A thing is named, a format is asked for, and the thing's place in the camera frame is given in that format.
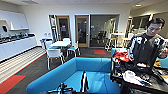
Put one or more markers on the black garment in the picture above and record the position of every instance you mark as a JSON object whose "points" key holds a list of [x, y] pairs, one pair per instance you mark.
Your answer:
{"points": [[83, 83]]}

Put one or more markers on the white clothes hanger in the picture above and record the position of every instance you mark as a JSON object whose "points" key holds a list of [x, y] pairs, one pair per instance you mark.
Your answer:
{"points": [[86, 80]]}

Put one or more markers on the blue sofa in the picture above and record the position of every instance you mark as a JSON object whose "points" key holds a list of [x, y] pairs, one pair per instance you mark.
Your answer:
{"points": [[66, 71]]}

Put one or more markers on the white chair teal seat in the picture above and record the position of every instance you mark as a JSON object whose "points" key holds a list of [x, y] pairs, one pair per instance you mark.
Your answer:
{"points": [[66, 40], [48, 44], [73, 48], [55, 53]]}

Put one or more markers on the square white table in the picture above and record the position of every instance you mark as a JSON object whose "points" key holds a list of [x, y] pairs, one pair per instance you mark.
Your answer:
{"points": [[60, 43]]}

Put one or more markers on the wood framed glass door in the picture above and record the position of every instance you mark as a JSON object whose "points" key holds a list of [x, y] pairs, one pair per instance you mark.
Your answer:
{"points": [[82, 31], [63, 30]]}

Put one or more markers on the white lower kitchen cabinets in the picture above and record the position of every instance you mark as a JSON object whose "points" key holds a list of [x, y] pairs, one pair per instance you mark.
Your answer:
{"points": [[18, 48]]}

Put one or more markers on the blue upholstered seat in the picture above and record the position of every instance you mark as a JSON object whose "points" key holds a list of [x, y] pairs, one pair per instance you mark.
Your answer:
{"points": [[116, 51]]}

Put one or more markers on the red cloth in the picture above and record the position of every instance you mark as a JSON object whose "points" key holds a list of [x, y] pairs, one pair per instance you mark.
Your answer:
{"points": [[120, 56]]}

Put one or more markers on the white bowl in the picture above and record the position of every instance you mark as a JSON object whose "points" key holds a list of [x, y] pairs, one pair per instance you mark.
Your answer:
{"points": [[129, 75]]}

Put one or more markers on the white high table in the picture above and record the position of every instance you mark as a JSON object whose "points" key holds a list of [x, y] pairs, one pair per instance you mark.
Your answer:
{"points": [[117, 34]]}

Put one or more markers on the yellow high stool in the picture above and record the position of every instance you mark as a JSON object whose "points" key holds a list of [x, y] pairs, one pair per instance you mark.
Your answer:
{"points": [[125, 40]]}

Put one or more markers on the tall steel coffee brewer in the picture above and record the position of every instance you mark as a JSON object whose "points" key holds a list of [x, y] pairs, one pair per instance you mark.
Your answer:
{"points": [[4, 27]]}

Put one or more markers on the person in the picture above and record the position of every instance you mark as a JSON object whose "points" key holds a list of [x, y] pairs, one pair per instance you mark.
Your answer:
{"points": [[146, 46]]}

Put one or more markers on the glass partition wall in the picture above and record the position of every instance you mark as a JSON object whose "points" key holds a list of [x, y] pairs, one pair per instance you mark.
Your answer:
{"points": [[103, 26]]}

